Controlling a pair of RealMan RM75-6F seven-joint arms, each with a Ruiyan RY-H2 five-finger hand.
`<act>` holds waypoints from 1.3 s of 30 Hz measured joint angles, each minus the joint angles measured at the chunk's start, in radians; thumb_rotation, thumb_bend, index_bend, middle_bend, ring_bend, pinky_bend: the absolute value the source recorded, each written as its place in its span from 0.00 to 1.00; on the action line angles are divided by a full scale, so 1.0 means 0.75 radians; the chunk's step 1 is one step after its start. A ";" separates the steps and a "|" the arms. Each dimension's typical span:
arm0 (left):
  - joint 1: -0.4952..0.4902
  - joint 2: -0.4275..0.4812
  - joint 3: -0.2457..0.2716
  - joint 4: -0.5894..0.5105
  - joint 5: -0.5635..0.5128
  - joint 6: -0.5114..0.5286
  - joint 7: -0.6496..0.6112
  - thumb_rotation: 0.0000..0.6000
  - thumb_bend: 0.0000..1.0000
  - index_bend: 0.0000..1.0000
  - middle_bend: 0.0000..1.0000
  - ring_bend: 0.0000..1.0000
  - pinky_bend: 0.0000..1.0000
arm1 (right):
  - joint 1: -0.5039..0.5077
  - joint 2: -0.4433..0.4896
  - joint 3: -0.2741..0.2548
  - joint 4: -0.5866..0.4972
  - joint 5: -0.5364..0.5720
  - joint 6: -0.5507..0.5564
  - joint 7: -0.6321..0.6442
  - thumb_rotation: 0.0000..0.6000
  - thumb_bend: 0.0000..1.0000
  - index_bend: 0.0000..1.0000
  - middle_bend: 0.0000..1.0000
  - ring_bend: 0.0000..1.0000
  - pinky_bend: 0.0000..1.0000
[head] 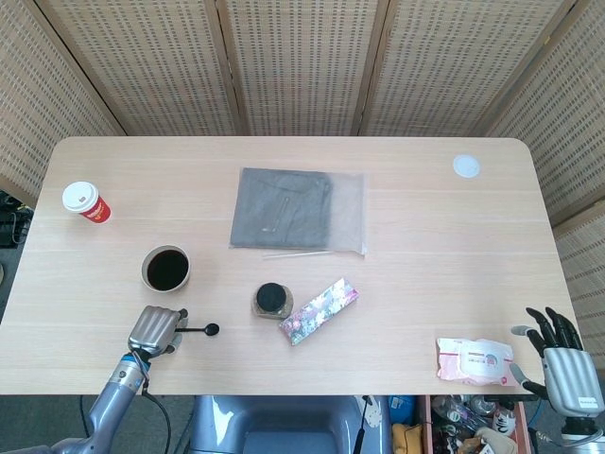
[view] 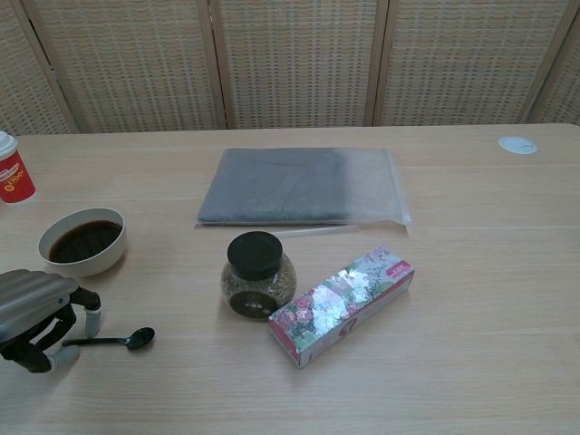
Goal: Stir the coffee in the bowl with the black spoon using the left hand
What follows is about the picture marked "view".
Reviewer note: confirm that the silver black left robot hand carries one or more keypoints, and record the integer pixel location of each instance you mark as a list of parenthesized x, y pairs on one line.
[(31, 299)]

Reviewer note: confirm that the black plastic spoon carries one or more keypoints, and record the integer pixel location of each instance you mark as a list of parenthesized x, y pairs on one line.
[(136, 339)]

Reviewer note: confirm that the white bowl with dark liquid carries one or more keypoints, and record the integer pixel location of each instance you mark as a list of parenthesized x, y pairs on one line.
[(90, 266)]

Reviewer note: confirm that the red paper cup white lid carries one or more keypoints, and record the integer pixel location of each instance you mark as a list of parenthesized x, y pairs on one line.
[(17, 183)]

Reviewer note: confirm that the woven rattan screen panel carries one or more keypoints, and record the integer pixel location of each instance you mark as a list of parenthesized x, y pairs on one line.
[(299, 63), (466, 63), (22, 90), (131, 63), (562, 95)]

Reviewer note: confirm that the glass jar with black lid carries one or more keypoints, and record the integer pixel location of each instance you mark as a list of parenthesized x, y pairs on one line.
[(254, 254)]

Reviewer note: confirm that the clear zip bag grey cloth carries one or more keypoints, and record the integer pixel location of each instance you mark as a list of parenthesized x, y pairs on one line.
[(272, 186)]

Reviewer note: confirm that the clear plastic straw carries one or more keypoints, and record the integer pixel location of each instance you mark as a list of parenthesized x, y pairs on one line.
[(308, 232)]

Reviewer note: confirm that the floral printed carton box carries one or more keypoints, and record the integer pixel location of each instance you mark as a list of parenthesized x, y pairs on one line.
[(335, 308)]

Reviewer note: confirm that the white round table grommet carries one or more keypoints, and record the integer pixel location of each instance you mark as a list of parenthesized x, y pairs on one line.
[(516, 146)]

